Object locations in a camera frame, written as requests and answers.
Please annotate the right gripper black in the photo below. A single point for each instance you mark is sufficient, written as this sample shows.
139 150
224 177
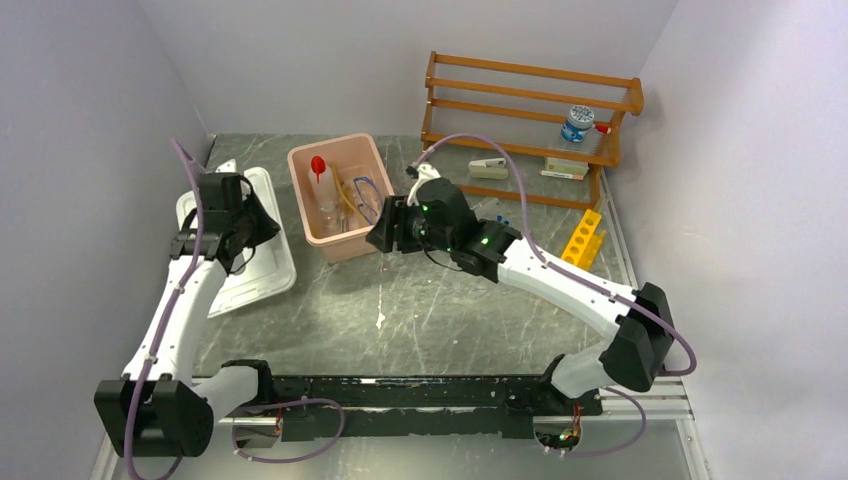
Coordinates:
396 212

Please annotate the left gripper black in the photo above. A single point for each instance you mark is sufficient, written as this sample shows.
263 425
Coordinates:
268 227

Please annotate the blue safety glasses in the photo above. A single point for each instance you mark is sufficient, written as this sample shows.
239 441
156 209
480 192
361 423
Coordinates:
367 200

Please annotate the white bin lid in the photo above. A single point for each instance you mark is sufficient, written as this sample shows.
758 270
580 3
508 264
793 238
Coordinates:
235 281

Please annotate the amber rubber tubing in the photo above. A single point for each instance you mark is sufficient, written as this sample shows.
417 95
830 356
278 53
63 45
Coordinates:
349 208

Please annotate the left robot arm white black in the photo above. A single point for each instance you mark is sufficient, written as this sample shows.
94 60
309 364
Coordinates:
154 404

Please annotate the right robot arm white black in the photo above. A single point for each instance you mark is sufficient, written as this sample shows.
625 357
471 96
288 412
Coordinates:
633 323

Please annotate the pink plastic bin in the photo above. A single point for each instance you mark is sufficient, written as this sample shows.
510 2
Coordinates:
354 155

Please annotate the red cap wash bottle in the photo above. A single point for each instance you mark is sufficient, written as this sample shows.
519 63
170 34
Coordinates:
322 182

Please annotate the white stapler on shelf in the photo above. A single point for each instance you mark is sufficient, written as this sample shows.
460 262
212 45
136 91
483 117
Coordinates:
492 168

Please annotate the yellow test tube rack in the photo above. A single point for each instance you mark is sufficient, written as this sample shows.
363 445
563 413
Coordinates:
585 241

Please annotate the wooden shelf rack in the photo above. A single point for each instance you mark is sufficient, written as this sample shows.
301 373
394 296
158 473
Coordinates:
522 108

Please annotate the blue white jar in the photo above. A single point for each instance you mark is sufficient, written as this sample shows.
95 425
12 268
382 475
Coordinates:
577 123

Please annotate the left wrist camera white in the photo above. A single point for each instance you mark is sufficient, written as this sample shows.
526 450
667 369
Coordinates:
229 166

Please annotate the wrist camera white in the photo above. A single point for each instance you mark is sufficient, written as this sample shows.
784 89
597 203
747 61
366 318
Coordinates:
229 166
421 173

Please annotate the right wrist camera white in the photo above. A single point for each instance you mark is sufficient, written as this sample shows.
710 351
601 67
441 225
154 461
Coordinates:
421 173

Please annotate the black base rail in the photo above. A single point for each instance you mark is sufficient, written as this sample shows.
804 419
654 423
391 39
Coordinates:
321 406

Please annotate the aluminium frame rail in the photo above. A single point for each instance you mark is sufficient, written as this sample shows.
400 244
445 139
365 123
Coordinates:
666 401

